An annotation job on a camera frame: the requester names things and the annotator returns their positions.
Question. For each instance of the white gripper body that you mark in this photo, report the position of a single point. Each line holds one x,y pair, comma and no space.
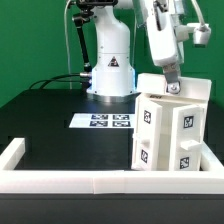
161,22

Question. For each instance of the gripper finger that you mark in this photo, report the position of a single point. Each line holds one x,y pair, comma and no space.
172,74

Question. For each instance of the white cabinet body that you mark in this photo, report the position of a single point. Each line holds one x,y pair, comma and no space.
168,103

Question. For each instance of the white cabinet top block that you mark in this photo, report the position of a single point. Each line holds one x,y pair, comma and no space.
191,88

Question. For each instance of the white cabinet door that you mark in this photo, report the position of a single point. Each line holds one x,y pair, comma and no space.
186,138
148,115

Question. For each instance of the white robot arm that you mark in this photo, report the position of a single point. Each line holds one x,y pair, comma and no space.
113,78

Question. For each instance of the white marker sheet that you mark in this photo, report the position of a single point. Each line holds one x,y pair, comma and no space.
96,120

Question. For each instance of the white U-shaped fence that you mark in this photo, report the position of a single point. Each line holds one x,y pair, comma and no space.
209,180

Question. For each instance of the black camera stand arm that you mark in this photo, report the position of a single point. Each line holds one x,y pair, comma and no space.
84,16

